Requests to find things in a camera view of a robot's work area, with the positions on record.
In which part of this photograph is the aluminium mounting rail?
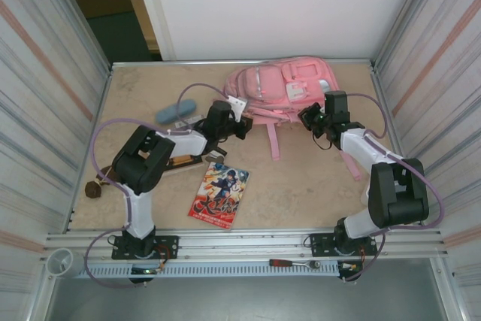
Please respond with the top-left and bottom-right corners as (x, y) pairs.
(44, 227), (450, 260)

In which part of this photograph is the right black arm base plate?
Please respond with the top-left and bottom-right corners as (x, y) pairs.
(310, 232), (378, 258)

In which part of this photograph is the white door frame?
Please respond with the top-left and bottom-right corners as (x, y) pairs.
(116, 0), (177, 62)

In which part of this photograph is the blue-grey pencil case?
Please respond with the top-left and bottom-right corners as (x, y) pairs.
(155, 98), (198, 126)

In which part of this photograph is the brown tied bundle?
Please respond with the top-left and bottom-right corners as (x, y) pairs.
(84, 165), (121, 200)

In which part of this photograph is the pink student backpack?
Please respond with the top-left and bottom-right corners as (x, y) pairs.
(224, 55), (364, 181)

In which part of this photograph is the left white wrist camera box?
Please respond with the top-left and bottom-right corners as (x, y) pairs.
(225, 95), (249, 121)

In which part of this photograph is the grey slotted cable duct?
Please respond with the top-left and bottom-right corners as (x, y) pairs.
(81, 262), (341, 277)

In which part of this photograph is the red-handled ratchet wrench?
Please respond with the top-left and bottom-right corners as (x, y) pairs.
(268, 259), (321, 270)

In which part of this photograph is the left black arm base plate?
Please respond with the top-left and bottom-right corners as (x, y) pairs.
(111, 235), (180, 261)

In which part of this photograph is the brown hardcover book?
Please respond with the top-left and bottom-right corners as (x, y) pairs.
(163, 153), (211, 174)

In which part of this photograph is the red manga comic book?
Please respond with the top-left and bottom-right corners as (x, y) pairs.
(186, 162), (250, 231)

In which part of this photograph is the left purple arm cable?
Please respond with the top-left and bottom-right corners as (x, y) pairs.
(85, 83), (230, 289)

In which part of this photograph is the white plastic cup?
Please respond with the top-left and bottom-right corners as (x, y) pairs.
(45, 248), (83, 279)

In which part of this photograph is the small circuit board with wires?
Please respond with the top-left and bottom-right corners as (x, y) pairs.
(337, 260), (365, 273)
(130, 266), (166, 276)

